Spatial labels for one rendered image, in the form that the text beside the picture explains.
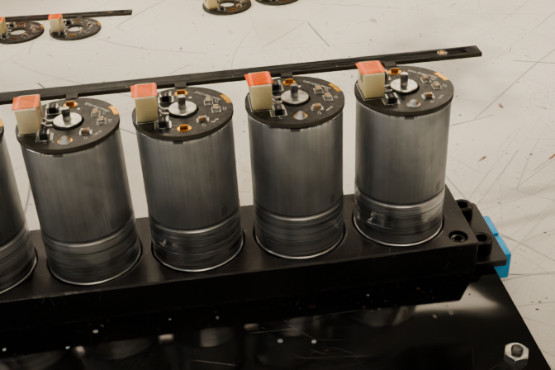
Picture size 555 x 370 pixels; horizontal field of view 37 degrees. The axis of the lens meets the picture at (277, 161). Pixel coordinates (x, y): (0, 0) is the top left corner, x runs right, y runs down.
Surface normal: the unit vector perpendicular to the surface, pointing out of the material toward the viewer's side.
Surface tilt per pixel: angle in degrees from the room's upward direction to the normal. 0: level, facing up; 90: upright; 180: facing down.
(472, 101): 0
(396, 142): 90
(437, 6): 0
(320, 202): 90
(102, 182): 90
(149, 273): 0
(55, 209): 90
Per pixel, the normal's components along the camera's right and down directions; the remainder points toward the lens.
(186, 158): 0.10, 0.53
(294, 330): -0.04, -0.84
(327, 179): 0.65, 0.39
